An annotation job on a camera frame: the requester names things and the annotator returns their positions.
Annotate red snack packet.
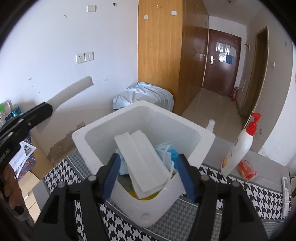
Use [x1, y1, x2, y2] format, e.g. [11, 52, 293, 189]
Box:
[238, 160, 257, 181]

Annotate side wooden door frame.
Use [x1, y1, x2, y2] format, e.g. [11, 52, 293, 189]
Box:
[239, 26, 269, 121]

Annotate dark brown entrance door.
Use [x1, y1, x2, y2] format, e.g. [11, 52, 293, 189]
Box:
[203, 29, 241, 97]

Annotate red fire extinguisher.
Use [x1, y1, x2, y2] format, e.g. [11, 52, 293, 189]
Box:
[231, 87, 239, 102]

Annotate white wall socket pair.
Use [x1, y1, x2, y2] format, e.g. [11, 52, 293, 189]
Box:
[75, 52, 94, 64]

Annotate light blue crumpled bedsheet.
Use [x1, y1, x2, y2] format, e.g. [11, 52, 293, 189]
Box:
[112, 82, 175, 111]

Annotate light wooden wardrobe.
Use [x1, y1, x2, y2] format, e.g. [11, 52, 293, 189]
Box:
[137, 1, 209, 115]

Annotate yellow object in box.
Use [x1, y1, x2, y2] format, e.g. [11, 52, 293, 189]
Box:
[129, 191, 163, 201]

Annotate papers on floor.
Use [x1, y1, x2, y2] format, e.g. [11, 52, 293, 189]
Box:
[9, 141, 36, 178]

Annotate white remote control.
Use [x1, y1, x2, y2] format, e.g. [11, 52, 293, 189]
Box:
[282, 177, 290, 217]

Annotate blue face masks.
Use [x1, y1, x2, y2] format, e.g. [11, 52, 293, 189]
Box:
[115, 141, 176, 183]

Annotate person's left hand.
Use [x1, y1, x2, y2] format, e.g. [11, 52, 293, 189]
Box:
[3, 165, 24, 209]

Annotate white red pump bottle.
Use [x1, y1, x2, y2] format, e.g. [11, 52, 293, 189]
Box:
[221, 113, 261, 177]

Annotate white wall switch plate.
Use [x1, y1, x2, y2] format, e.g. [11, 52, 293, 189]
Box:
[87, 4, 96, 13]

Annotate white foam box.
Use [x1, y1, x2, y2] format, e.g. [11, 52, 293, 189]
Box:
[72, 101, 215, 227]

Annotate blue spray bottle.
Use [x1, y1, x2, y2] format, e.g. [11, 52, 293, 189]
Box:
[206, 119, 216, 132]

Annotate white masks stack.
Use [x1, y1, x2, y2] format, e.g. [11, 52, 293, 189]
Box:
[114, 130, 172, 199]

